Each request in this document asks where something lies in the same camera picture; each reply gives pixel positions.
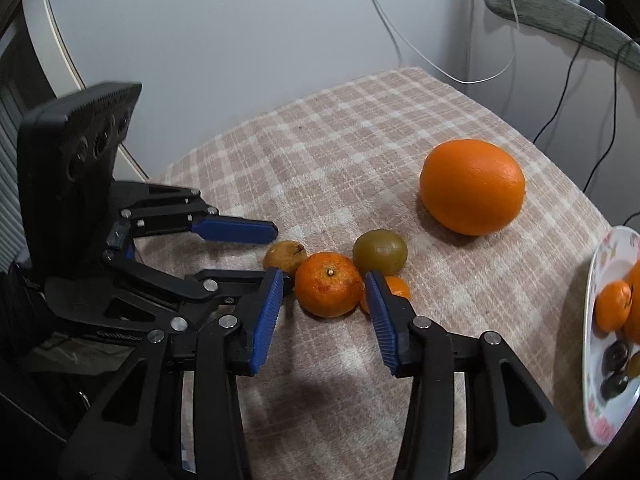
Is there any brown kiwi fruit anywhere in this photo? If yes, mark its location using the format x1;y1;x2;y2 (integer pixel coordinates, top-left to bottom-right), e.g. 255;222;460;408
262;240;308;276

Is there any small mandarin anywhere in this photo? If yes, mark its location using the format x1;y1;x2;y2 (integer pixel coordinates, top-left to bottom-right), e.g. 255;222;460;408
594;280;632;333
359;275;411;314
294;252;363;318

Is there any dark plum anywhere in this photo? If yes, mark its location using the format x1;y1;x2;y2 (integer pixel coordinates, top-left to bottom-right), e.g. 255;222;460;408
602;339;629;376
600;370;629;401

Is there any green tomato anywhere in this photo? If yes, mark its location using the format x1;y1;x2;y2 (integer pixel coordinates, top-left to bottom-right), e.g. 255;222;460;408
352;229;408;275

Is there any large orange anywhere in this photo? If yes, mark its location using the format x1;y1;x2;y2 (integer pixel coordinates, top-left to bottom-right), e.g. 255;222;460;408
419;139;526;236
623;261;640;344

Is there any white floral plate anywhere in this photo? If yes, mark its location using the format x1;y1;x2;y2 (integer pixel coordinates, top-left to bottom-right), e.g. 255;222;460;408
582;226;639;446

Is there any green grey sill cloth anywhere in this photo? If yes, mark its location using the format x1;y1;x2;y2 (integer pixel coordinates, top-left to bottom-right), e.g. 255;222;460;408
484;0;639;72

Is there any white charger cable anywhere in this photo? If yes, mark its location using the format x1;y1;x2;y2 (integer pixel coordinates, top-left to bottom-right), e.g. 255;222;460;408
354;0;522;86

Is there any black cable middle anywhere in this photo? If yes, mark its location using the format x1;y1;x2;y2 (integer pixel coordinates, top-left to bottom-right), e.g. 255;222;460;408
581;39;634;196

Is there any black cable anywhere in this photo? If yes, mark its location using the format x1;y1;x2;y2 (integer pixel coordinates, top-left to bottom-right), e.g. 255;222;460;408
581;39;634;196
531;12;599;146

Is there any black cable left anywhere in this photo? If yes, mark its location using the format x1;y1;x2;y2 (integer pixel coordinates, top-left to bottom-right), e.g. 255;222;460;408
531;12;599;146

